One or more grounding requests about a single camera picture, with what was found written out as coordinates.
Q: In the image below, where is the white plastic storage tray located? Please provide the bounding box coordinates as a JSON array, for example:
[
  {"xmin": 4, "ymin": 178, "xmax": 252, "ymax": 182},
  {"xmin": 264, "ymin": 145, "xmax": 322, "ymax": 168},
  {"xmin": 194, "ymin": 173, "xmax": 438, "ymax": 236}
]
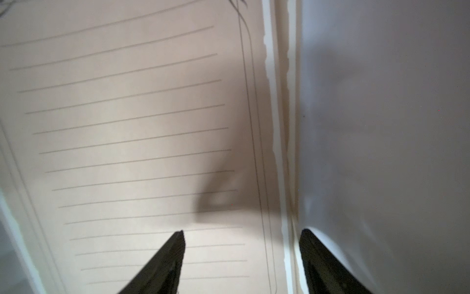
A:
[{"xmin": 299, "ymin": 1, "xmax": 470, "ymax": 294}]

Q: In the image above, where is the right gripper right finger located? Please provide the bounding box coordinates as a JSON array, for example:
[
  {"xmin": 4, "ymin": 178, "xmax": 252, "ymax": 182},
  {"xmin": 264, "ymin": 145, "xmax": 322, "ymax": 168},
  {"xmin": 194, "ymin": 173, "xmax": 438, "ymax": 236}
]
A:
[{"xmin": 299, "ymin": 229, "xmax": 371, "ymax": 294}]

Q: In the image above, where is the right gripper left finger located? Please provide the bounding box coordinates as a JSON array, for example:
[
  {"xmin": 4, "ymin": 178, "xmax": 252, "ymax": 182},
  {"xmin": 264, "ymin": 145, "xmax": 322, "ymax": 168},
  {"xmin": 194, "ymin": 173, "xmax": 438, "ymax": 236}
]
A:
[{"xmin": 120, "ymin": 230, "xmax": 186, "ymax": 294}]

